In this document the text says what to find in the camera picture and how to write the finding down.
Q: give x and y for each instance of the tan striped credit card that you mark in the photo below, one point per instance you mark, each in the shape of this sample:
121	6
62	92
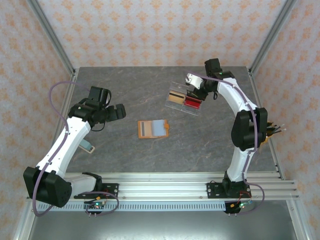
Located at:
147	129

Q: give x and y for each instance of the red black power lead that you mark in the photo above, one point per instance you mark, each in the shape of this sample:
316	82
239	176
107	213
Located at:
100	198
233	205

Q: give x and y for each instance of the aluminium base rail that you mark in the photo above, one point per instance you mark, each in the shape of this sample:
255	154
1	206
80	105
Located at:
162	187

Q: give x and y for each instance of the orange leather card holder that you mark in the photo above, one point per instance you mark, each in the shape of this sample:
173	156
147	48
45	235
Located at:
166	126

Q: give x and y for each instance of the red card holder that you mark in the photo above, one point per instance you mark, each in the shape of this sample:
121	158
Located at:
192	103

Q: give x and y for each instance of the aluminium corner post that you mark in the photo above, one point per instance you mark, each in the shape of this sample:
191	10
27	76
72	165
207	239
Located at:
52	37
272	37

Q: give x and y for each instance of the clear acrylic organizer box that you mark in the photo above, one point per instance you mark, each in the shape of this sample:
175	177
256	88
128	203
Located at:
175	108

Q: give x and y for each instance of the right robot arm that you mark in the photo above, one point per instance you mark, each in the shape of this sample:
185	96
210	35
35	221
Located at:
247	130

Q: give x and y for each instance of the teal and tan credit card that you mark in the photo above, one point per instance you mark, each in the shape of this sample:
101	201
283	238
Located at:
87	146

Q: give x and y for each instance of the grey metal panel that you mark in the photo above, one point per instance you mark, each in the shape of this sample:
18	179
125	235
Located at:
162	225

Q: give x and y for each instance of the aluminium lower frame bar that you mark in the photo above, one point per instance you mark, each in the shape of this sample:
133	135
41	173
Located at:
298	225
23	225

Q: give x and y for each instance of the black card holder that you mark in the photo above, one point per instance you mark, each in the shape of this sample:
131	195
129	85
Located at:
191	97

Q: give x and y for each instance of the small controller circuit board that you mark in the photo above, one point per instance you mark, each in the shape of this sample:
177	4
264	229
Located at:
96	205
241	205

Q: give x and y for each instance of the tan card holder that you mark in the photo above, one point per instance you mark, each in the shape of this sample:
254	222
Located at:
177	99

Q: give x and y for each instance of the aluminium side rail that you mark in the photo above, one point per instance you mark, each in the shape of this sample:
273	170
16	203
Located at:
255	90
70	90

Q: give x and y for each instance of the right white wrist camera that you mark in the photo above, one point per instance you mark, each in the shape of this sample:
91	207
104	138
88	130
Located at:
195	81

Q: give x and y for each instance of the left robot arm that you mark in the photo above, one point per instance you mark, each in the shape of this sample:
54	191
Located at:
45	185

